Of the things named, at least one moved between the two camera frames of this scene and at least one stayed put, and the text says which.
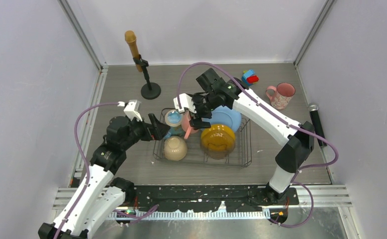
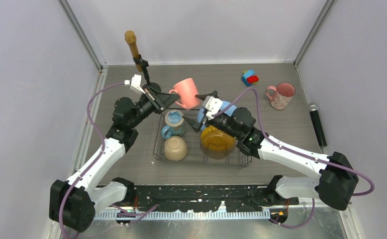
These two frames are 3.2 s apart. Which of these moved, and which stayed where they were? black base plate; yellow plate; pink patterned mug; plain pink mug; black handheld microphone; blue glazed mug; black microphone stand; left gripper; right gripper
Moved: left gripper; plain pink mug; right gripper
Stayed: pink patterned mug; blue glazed mug; yellow plate; black handheld microphone; black base plate; black microphone stand
